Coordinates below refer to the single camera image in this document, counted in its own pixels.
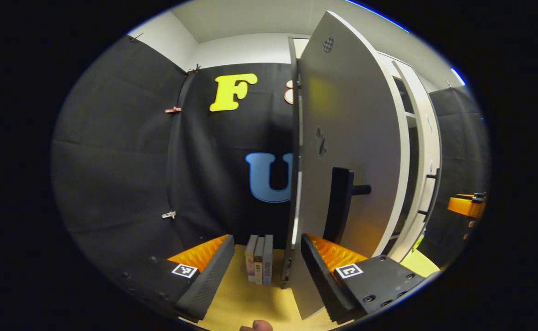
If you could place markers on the white shoe cabinet door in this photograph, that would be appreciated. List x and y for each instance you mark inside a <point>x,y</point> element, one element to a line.
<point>347,115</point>
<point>427,138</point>

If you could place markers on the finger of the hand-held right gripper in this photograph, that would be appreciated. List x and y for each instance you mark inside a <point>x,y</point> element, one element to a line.
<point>464,207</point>

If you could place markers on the black backdrop cloth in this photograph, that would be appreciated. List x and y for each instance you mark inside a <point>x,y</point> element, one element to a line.
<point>112,161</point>
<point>457,151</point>

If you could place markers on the silver clip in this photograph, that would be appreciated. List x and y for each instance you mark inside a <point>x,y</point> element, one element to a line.
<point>169,214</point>

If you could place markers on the small ceiling light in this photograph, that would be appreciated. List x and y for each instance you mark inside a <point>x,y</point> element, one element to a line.
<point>457,76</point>

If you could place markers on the red clip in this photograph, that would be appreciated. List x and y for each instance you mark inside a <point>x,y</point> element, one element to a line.
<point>173,110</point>

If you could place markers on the grey book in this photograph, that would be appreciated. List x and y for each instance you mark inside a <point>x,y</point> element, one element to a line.
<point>268,259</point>

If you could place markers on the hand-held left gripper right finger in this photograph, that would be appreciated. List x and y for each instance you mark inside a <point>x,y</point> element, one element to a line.
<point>324,280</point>

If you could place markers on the black clip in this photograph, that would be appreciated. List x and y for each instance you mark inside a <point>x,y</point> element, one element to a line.
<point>137,37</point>
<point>194,69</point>

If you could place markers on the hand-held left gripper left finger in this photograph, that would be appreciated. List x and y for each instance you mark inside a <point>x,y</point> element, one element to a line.
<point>207,282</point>

